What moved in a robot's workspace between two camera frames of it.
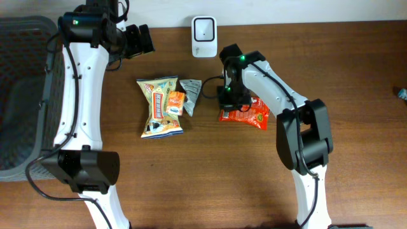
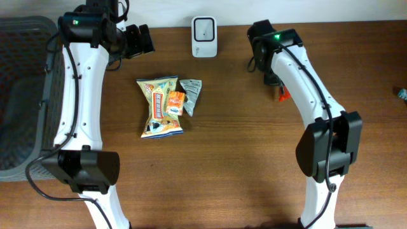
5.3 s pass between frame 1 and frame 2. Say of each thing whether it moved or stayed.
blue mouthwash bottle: stayed
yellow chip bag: stayed
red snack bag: moved
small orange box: stayed
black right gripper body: moved
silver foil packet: stayed
